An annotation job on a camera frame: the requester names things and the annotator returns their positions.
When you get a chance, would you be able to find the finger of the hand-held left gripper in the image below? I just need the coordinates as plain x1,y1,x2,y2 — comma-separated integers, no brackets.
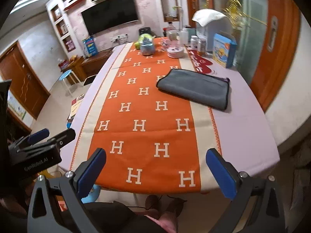
29,128,76,154
8,128,50,151

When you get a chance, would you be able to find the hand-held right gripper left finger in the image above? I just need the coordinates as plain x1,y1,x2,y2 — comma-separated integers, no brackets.
27,148,107,233

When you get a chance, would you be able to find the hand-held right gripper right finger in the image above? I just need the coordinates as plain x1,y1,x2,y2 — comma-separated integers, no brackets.
205,148,286,233

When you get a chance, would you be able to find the grey towel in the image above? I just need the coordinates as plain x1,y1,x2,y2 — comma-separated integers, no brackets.
156,69,231,110

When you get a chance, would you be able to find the light blue plastic stool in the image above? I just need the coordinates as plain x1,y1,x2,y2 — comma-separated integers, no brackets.
81,184,101,203

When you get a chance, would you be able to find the open magazine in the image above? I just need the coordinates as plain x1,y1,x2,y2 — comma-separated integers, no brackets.
67,97,85,121

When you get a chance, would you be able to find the lilac tablecloth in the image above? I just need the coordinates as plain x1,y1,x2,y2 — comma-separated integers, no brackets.
58,42,280,195

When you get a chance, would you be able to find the brown wooden door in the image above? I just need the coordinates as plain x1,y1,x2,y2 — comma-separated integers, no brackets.
0,41,51,120

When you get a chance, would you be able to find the person's dark trouser leg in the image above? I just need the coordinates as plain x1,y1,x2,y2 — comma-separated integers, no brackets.
83,200,170,233

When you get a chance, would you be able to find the blue round stool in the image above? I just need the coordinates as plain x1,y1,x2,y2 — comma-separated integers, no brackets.
59,69,81,96

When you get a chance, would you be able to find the white floor scale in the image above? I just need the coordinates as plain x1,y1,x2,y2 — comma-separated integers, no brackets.
82,75,98,87

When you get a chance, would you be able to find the orange printed table runner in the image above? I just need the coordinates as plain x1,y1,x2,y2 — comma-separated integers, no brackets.
69,37,222,191

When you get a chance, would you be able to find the wooden television cabinet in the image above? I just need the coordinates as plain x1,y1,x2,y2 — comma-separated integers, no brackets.
65,50,114,78

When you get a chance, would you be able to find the blue cardboard box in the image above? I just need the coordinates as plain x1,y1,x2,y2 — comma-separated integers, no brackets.
82,37,99,56

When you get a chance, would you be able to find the red heart-shaped mat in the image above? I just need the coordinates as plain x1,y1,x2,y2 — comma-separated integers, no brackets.
188,50,214,75

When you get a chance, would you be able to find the green and blue globe toy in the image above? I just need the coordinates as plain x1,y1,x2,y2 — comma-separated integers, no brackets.
139,34,155,56

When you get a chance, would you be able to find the blue and white picture box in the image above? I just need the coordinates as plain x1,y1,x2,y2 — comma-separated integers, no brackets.
213,33,238,69

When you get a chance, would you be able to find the pink round box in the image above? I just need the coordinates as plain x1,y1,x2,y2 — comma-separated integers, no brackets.
167,46,185,59

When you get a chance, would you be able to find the black small appliance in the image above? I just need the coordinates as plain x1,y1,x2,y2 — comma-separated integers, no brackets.
139,27,153,38

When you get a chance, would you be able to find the white water dispenser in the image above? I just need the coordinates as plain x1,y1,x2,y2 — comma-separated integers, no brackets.
196,17,234,52

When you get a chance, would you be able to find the orange wooden sliding door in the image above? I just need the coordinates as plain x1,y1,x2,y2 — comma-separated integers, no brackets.
250,0,302,112

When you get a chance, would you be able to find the white plastic bottle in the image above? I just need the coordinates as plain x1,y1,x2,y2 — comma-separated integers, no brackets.
181,26,193,45

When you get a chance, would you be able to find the white cloth cover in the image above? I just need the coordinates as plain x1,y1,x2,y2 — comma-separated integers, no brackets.
192,9,227,27

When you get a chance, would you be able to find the gold hanging decoration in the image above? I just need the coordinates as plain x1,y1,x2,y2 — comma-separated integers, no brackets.
223,0,246,23

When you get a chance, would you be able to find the black wall television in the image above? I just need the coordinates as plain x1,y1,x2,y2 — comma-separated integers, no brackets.
81,0,140,35

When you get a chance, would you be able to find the red wall shelf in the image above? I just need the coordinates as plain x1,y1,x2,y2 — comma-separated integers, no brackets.
63,0,87,11

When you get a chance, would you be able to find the metal door handle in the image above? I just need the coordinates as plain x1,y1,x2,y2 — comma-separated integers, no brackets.
267,16,278,52

